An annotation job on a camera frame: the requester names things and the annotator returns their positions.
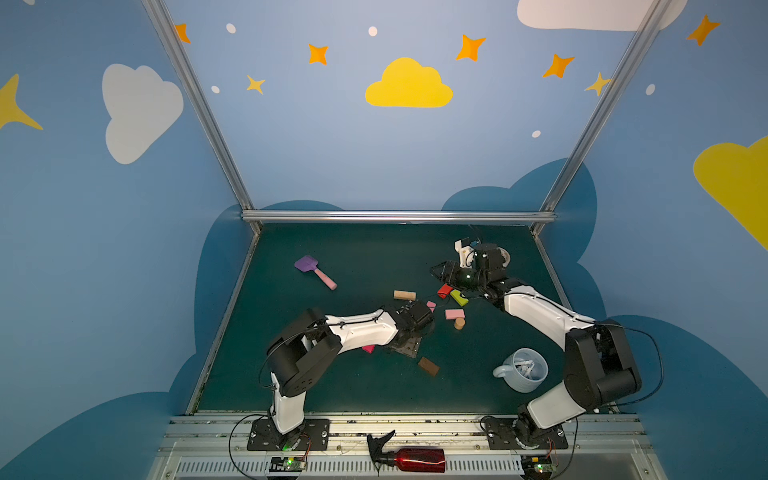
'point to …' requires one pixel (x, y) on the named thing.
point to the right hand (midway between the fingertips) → (437, 268)
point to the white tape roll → (507, 256)
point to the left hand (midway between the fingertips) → (405, 344)
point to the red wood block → (444, 291)
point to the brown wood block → (429, 366)
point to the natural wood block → (404, 295)
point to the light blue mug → (522, 370)
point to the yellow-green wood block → (462, 301)
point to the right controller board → (537, 466)
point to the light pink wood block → (453, 314)
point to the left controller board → (287, 464)
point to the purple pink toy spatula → (307, 263)
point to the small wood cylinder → (459, 323)
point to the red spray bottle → (406, 460)
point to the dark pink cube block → (370, 348)
